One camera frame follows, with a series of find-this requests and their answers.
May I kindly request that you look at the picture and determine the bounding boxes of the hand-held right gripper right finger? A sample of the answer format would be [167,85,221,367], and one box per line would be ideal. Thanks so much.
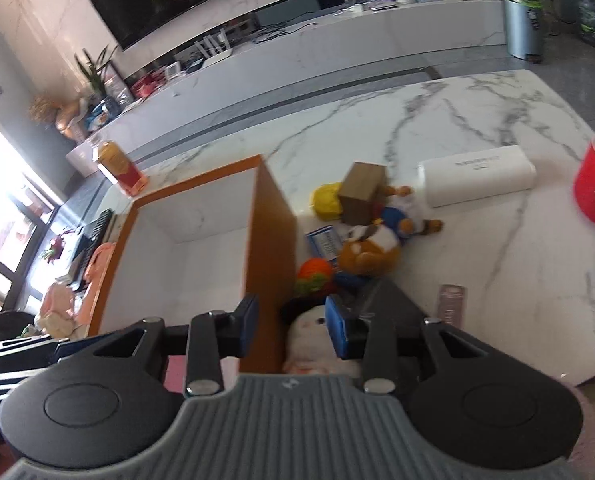
[325,294,501,395]

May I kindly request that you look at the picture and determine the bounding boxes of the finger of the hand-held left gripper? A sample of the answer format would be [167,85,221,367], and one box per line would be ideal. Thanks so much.
[0,359,53,393]
[0,337,98,365]

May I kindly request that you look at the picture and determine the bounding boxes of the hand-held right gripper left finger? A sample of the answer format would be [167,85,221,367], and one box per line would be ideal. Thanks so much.
[94,294,262,397]

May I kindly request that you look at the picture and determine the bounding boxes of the white plush toy black hat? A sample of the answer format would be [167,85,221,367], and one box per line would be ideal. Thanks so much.
[279,296,363,377]

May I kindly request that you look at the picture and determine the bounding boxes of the orange crochet toy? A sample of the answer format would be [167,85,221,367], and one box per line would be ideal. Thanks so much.
[295,257,339,297]

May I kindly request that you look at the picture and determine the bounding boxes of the orange storage box white interior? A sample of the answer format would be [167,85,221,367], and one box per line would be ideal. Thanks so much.
[85,155,298,376]

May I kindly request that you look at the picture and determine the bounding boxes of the small brown cardboard box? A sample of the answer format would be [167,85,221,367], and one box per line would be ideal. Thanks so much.
[338,161,389,226]

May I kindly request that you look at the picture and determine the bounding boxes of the pale pink plush toy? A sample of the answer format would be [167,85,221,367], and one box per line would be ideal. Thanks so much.
[34,281,79,339]

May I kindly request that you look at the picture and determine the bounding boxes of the dark grey pouch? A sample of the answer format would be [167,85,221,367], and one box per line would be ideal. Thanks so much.
[335,277,431,322]

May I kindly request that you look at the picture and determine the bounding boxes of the brown plush bear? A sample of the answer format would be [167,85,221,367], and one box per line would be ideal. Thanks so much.
[338,226,402,277]

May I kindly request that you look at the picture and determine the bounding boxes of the small blue card box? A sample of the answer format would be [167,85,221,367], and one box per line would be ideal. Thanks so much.
[305,225,343,267]

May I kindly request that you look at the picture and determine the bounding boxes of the red flower plant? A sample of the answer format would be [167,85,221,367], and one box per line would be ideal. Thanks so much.
[42,229,76,265]

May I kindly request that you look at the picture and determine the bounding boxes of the pink plush cloth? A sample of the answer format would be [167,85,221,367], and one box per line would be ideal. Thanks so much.
[84,241,117,282]

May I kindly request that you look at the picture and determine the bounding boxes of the yellow toy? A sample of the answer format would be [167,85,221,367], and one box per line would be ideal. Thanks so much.
[311,183,345,219]

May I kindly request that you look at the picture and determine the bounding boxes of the blue and white plush doll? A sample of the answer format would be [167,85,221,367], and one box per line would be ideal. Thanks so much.
[372,185,444,247]

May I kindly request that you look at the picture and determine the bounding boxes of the black keyboard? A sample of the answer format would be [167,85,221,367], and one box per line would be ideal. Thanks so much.
[69,208,117,267]

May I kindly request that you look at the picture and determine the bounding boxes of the orange drink bottle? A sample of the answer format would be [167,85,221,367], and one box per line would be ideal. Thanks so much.
[92,140,149,197]

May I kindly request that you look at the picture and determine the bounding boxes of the white tissue pack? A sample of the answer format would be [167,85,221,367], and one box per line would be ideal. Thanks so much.
[416,144,537,209]

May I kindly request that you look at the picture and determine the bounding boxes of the gold ornament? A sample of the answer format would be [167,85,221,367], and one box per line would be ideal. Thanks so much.
[29,94,87,142]

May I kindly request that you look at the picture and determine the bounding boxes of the blue snack bag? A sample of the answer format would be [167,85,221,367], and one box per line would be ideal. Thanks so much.
[84,99,117,129]

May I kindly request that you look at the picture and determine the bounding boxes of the red gift boxes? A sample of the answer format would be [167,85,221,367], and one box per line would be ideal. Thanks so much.
[129,71,169,100]

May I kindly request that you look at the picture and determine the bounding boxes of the white router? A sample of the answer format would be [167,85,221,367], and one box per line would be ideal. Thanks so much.
[192,31,234,69]

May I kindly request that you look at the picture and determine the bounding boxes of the white marble television cabinet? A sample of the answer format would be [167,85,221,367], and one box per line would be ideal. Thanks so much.
[65,0,509,177]

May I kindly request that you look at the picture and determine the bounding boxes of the green leafy potted plant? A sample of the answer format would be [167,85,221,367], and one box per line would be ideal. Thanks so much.
[74,44,122,98]

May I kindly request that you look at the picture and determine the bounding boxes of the potted plant in silver pot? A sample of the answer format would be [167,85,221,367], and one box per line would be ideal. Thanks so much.
[480,0,561,63]

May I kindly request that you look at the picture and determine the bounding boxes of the window frame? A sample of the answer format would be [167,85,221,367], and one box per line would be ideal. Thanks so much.
[0,102,66,313]

